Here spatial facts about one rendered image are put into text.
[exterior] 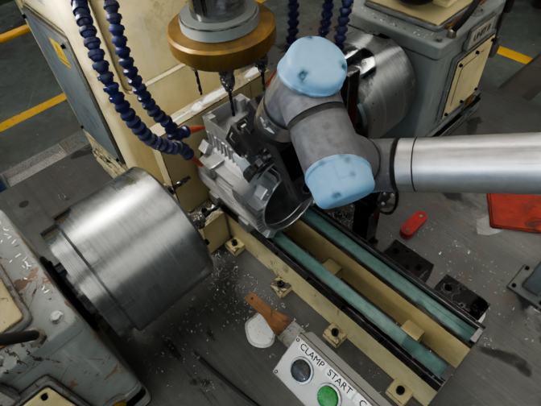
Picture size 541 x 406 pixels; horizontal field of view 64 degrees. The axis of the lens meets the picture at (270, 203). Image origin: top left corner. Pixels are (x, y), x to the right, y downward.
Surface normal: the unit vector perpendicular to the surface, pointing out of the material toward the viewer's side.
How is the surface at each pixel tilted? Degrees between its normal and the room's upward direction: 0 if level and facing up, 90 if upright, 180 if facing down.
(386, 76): 47
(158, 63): 90
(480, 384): 0
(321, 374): 37
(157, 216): 28
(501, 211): 3
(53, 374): 90
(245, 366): 0
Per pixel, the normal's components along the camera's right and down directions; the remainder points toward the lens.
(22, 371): 0.69, 0.53
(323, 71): 0.28, -0.29
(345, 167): 0.07, -0.18
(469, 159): -0.51, -0.08
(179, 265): 0.62, 0.27
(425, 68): -0.73, 0.56
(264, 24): -0.07, -0.64
